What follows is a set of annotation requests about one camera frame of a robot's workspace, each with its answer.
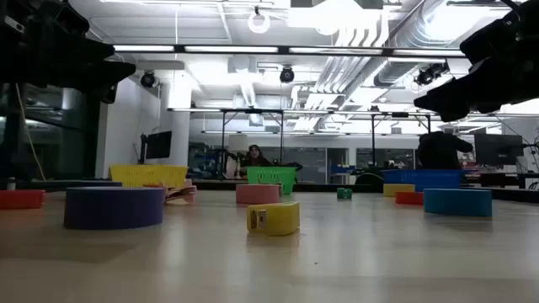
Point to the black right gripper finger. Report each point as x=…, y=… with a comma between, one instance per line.
x=509, y=40
x=484, y=88

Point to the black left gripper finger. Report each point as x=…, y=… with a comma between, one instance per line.
x=101, y=73
x=80, y=42

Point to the yellow plastic basket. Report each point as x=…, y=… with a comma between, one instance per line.
x=147, y=174

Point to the light blue tape roll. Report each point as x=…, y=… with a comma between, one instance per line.
x=457, y=203

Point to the yellow tape roll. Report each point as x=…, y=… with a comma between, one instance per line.
x=398, y=190

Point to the purple tape roll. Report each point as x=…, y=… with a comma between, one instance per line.
x=113, y=208

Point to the pink staple remover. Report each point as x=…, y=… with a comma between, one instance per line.
x=181, y=194

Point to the pink tape roll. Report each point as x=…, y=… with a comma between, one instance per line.
x=257, y=194

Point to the yellow mini stapler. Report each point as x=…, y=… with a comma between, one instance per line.
x=278, y=219

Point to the black computer monitor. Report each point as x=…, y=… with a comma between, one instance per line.
x=159, y=145
x=499, y=149

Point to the person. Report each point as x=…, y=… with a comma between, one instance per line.
x=440, y=151
x=254, y=157

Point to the dark office desk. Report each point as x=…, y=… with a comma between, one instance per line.
x=505, y=179

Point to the blue plastic basket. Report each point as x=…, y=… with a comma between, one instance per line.
x=421, y=179

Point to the small white-capped bottle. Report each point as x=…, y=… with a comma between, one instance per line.
x=11, y=184

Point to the black office chair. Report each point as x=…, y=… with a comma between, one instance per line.
x=369, y=179

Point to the white table lamp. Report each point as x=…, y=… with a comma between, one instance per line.
x=238, y=143

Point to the green plastic basket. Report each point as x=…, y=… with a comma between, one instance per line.
x=269, y=174

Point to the black ceiling camera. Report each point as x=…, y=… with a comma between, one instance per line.
x=147, y=79
x=286, y=76
x=426, y=76

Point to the black rig frame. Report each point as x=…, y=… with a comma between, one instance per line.
x=252, y=111
x=373, y=139

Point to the black aluminium table frame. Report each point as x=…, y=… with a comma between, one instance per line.
x=311, y=187

